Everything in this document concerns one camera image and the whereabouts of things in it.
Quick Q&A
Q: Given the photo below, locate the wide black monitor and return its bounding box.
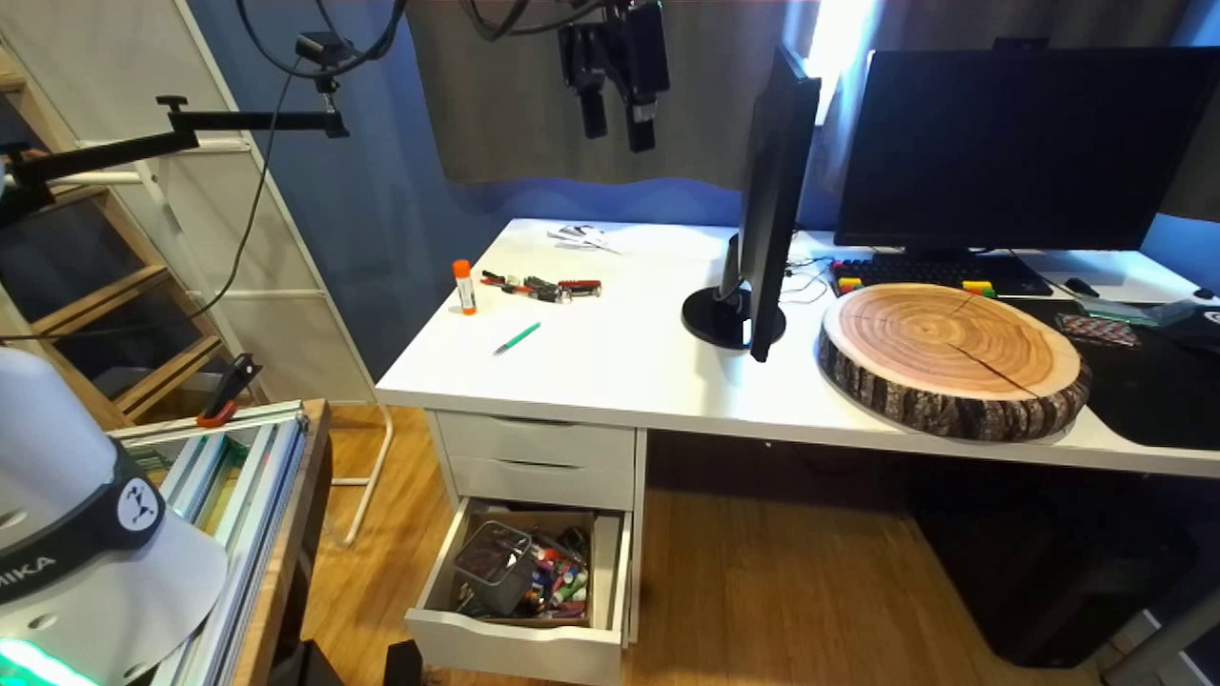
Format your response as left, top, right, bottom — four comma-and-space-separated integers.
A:
831, 45, 1220, 254

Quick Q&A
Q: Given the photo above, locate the blue partition panel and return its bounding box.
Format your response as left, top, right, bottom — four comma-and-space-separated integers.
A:
479, 173, 756, 235

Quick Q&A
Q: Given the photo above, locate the black monitor with round stand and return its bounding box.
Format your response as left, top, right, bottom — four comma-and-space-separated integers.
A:
680, 45, 828, 365

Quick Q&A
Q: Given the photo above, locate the thin black camera cable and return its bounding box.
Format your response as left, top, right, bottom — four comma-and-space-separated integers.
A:
0, 69, 310, 351

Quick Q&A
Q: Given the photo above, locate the wood slice cushion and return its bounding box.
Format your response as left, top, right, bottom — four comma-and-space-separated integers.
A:
817, 280, 1095, 445

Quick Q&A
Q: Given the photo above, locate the white printed card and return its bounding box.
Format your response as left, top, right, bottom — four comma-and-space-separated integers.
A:
542, 221, 619, 252

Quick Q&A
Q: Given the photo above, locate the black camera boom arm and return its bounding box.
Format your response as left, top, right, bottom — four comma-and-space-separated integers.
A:
0, 93, 352, 221

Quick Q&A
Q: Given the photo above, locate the grey mesh pen holder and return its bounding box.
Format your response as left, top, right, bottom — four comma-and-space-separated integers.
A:
451, 515, 544, 627

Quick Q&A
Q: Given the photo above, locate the orange and black clamp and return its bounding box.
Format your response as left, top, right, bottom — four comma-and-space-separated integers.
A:
195, 351, 268, 430

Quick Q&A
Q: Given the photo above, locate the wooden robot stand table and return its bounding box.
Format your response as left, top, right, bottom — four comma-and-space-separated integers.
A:
109, 398, 335, 686

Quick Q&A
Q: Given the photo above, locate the white open drawer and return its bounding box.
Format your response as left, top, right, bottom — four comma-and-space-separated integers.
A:
405, 497, 635, 686

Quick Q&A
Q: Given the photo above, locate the colourful stationery pile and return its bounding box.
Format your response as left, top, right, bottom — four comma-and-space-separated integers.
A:
531, 543, 594, 622

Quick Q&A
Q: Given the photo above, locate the green pen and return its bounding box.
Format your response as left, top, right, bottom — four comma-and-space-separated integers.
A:
490, 315, 544, 359

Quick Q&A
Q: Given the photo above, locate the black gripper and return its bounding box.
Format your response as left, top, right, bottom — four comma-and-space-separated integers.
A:
558, 0, 676, 157

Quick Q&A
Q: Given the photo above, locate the glue bottle with orange cap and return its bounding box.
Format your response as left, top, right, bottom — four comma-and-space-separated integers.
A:
447, 254, 479, 319

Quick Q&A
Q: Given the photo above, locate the small black webcam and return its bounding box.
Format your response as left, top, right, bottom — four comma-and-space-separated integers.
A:
289, 26, 355, 94

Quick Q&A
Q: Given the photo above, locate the wooden ladder shelf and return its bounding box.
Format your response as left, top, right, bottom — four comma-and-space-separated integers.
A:
0, 33, 250, 436

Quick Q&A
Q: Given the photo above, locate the white metal rack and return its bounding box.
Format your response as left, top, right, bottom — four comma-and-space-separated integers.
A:
48, 0, 400, 549

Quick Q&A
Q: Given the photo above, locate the black desk mat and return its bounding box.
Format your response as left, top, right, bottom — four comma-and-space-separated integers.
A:
1042, 294, 1220, 455

